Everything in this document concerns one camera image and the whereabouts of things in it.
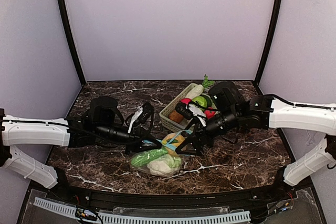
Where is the yellow peach toy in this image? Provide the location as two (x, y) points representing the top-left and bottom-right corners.
(162, 133), (185, 156)

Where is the white green cabbage toy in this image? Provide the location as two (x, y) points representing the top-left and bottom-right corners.
(146, 154), (182, 177)

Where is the clear zip bag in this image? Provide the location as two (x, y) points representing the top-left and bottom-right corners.
(130, 130), (192, 177)

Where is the green leafy vegetable toy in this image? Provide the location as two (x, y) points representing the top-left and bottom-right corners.
(130, 148), (168, 168)

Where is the round red fruit toy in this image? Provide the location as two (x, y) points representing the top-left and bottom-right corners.
(180, 98), (192, 105)

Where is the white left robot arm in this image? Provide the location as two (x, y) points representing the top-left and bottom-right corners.
(1, 96), (162, 189)

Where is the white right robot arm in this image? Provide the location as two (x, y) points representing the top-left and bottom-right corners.
(175, 81), (335, 189)

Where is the pale green perforated basket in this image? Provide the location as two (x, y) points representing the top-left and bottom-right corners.
(159, 83), (218, 133)

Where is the brown potato toy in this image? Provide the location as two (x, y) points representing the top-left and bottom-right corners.
(169, 110), (184, 123)

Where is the white radish with leaves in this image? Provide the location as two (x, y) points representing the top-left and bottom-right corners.
(184, 74), (215, 100)

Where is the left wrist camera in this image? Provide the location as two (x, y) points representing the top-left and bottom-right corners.
(128, 102), (154, 133)

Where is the black table edge rail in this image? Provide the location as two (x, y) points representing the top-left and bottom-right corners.
(47, 183), (297, 212)

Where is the light blue cable duct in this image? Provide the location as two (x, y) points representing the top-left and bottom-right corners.
(34, 197), (251, 223)

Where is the black right frame post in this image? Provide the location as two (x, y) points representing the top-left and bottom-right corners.
(254, 0), (282, 86)

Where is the black frame post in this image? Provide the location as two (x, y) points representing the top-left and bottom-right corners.
(254, 0), (282, 86)
(57, 0), (86, 87)

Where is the black left frame post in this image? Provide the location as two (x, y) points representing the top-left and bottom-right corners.
(57, 0), (86, 87)

